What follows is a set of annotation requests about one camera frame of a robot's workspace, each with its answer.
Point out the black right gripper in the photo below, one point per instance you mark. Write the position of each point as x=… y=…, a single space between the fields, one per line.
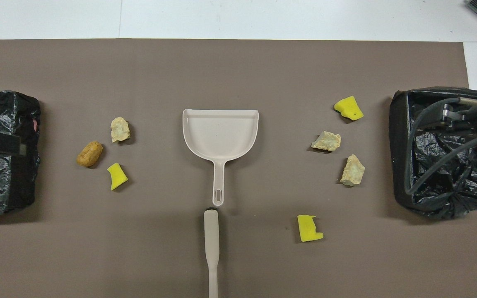
x=456 y=118

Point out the yellow sponge piece black dot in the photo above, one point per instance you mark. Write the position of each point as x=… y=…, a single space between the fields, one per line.
x=348 y=108

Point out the brown bread-like foam chunk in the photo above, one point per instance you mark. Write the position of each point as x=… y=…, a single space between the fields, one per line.
x=90 y=154

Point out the cream and orange foam chunk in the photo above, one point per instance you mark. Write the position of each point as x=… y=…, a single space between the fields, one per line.
x=120 y=129

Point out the yellow sponge wedge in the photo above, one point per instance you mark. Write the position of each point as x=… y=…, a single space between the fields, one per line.
x=117 y=177

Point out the beige plastic dustpan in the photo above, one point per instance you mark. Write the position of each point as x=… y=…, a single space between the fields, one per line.
x=220 y=132

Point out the beige hand brush black bristles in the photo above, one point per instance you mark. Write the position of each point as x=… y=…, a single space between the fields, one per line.
x=211 y=236

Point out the black bag-lined bin pink spot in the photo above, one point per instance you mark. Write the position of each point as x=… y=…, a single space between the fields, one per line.
x=6 y=182

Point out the notched yellow sponge piece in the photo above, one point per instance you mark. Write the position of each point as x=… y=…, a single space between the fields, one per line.
x=308 y=229

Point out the brown table mat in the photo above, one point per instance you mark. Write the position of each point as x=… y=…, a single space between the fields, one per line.
x=238 y=74

